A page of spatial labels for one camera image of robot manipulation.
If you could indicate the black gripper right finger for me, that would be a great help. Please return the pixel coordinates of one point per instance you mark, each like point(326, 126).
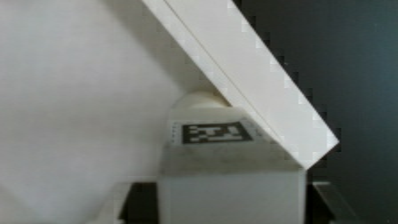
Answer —
point(327, 208)

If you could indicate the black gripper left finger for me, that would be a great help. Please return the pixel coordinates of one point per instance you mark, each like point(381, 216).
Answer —
point(130, 207)

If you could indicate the white table leg with tag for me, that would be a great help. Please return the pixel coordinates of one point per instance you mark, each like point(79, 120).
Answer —
point(231, 181)

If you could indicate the white square tabletop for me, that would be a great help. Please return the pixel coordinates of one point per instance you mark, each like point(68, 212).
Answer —
point(104, 59)

